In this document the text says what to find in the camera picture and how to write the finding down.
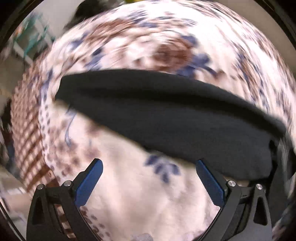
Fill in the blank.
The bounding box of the black sock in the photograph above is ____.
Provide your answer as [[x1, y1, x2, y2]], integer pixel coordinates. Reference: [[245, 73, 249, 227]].
[[55, 69, 285, 180]]

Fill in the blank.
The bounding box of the floral fleece blanket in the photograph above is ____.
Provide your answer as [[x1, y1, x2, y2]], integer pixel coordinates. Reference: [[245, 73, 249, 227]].
[[9, 0, 296, 241]]

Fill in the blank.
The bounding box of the green metal rack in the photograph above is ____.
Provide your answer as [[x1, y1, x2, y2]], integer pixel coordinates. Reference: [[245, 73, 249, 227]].
[[11, 12, 55, 65]]

